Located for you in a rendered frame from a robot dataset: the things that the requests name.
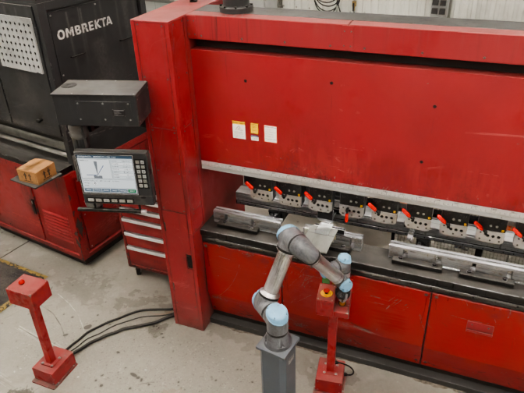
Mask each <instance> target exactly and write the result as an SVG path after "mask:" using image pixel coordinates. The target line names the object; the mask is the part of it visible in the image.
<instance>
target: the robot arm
mask: <svg viewBox="0 0 524 393"><path fill-rule="evenodd" d="M277 239H278V244H277V246H276V247H277V249H278V252H277V254H276V257H275V259H274V262H273V264H272V267H271V270H270V272H269V275H268V277H267V280H266V282H265V285H264V287H262V288H260V289H259V290H257V292H255V293H254V294H253V298H252V304H253V306H254V308H255V310H256V311H257V312H258V313H259V315H261V317H262V318H263V319H264V321H265V322H266V324H267V332H266V335H265V336H264V345H265V347H266V348H267V349H269V350H270V351H272V352H284V351H285V350H287V349H288V348H289V347H290V346H291V344H292V337H291V335H290V334H289V313H288V310H287V308H286V307H285V306H284V305H283V304H279V303H278V300H279V297H280V295H279V293H278V292H279V290H280V288H281V284H282V282H283V280H284V278H285V275H286V272H287V270H288V268H289V265H290V263H291V260H292V257H293V256H295V257H297V258H298V259H300V260H301V261H303V262H304V263H305V264H307V265H309V266H312V267H314V268H315V269H316V270H318V271H319V272H320V275H321V277H322V278H328V279H329V280H330V281H332V282H333V283H334V284H335V285H337V288H335V295H336V296H337V298H338V300H339V301H340V302H341V303H344V302H345V301H346V300H347V299H348V298H349V297H350V293H351V292H350V289H351V288H352V282H351V280H350V273H351V262H352V261H351V256H350V255H349V254H348V253H340V254H339V255H338V259H337V260H333V261H332V262H329V261H328V260H326V259H325V258H324V257H323V256H322V255H320V251H319V250H318V249H317V248H316V247H315V246H314V245H313V244H312V242H311V241H310V240H309V239H308V238H307V237H306V236H305V235H304V234H303V233H302V232H301V231H300V230H299V229H298V228H297V227H296V226H294V225H292V224H287V225H284V226H282V227H280V229H279V230H278V232H277Z"/></svg>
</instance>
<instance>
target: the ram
mask: <svg viewBox="0 0 524 393"><path fill-rule="evenodd" d="M190 51H191V59H192V67H193V82H194V90H195V99H196V114H197V122H198V131H199V139H200V155H201V161H210V162H215V163H220V164H225V165H234V166H239V167H244V168H253V169H258V170H263V171H268V172H277V173H281V174H286V175H296V176H301V177H306V178H311V179H319V180H324V181H329V182H338V183H343V184H349V185H354V186H362V187H367V188H372V189H381V190H386V191H391V192H396V193H405V194H410V195H415V196H420V197H429V198H434V199H439V200H447V201H452V202H457V203H463V204H472V205H476V206H481V207H490V208H495V209H500V210H505V211H514V212H519V213H524V73H507V72H498V71H489V70H479V69H461V68H452V67H443V66H433V65H415V64H406V63H397V62H379V61H370V60H360V59H350V58H333V57H324V56H314V55H296V54H287V53H277V52H268V51H251V50H241V49H231V48H213V47H204V46H196V47H194V48H192V49H190ZM232 121H238V122H245V131H246V139H240V138H234V137H233V129H232ZM250 123H256V124H258V134H256V133H251V128H250ZM264 125H268V126H277V143H268V142H264ZM251 135H253V136H258V137H259V141H256V140H251ZM202 168H204V169H209V170H214V171H219V172H227V173H232V174H237V175H245V176H250V177H255V178H260V179H269V180H274V181H279V182H287V183H291V184H296V185H301V186H310V187H315V188H320V189H328V190H333V191H338V192H343V193H351V194H356V195H360V196H365V197H374V198H379V199H384V200H393V201H398V202H402V203H407V204H415V205H420V206H425V207H434V208H438V209H443V210H448V211H457V212H462V213H467V214H475V215H479V216H484V217H489V218H498V219H503V220H508V221H516V222H521V223H524V218H517V217H512V216H507V215H502V214H493V213H488V212H483V211H475V210H470V209H465V208H460V207H451V206H446V205H441V204H432V203H427V202H423V201H418V200H409V199H404V198H399V197H394V196H386V195H381V194H376V193H368V192H363V191H358V190H353V189H344V188H339V187H334V186H326V185H321V184H316V183H311V182H302V181H297V180H292V179H283V178H279V177H274V176H269V175H260V174H255V173H250V172H241V171H236V170H231V169H227V168H218V167H213V166H208V165H202Z"/></svg>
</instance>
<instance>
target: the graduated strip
mask: <svg viewBox="0 0 524 393"><path fill-rule="evenodd" d="M201 162H202V165H208V166H213V167H218V168H227V169H231V170H236V171H241V172H250V173H255V174H260V175H269V176H274V177H279V178H283V179H292V180H297V181H302V182H311V183H316V184H321V185H326V186H334V187H339V188H344V189H353V190H358V191H363V192H368V193H376V194H381V195H386V196H390V197H399V198H404V199H409V200H418V201H423V202H427V203H432V204H441V205H446V206H451V207H460V208H465V209H470V210H475V211H483V212H488V213H493V214H502V215H507V216H512V217H517V218H524V213H519V212H514V211H505V210H500V209H495V208H490V207H481V206H476V205H472V204H463V203H457V202H452V201H447V200H439V199H434V198H429V197H424V196H415V195H410V194H405V193H396V192H391V191H386V190H381V189H372V188H367V187H362V186H354V185H349V184H343V183H338V182H329V181H324V180H319V179H311V178H306V177H301V176H296V175H286V174H281V173H277V172H268V171H263V170H258V169H253V168H244V167H239V166H234V165H225V164H220V163H215V162H210V161H201Z"/></svg>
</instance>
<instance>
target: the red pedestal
mask: <svg viewBox="0 0 524 393"><path fill-rule="evenodd" d="M5 290H6V292H7V295H8V297H9V301H10V303H11V304H14V305H17V306H21V307H24V308H27V309H29V311H30V315H31V317H32V320H33V322H34V326H35V329H36V332H37V336H38V339H39V342H40V344H41V348H42V351H43V353H44V356H43V357H42V358H41V359H40V360H39V361H38V362H37V363H36V364H35V365H34V366H33V367H32V370H33V372H34V376H35V378H34V379H33V380H32V382H33V383H35V384H39V385H41V386H43V387H46V388H50V389H51V390H55V389H56V388H57V387H58V386H59V385H60V384H61V383H62V382H63V381H64V380H65V378H66V377H67V376H68V375H69V374H70V373H71V371H72V370H73V369H74V368H75V367H76V366H77V364H78V363H76V360H75V357H74V354H73V352H72V351H69V350H66V349H62V348H59V347H57V346H54V345H53V346H52V345H51V340H50V338H49V335H48V331H47V328H46V325H45V322H44V318H43V315H42V312H41V308H40V305H42V304H43V303H44V302H45V301H46V300H47V299H48V298H49V297H50V296H52V294H51V289H50V286H49V283H48V281H47V280H44V279H41V278H36V277H33V276H29V275H27V274H23V275H22V276H20V277H19V278H18V279H17V280H15V281H14V282H13V283H12V284H11V285H10V286H9V287H7V288H6V289H5Z"/></svg>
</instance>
